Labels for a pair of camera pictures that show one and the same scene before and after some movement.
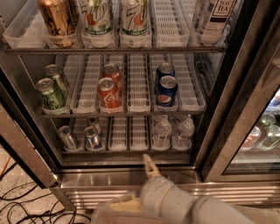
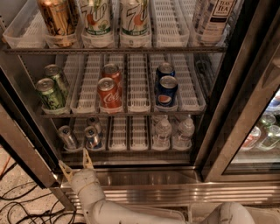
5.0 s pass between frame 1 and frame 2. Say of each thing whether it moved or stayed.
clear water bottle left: stayed
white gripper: moved
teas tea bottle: stayed
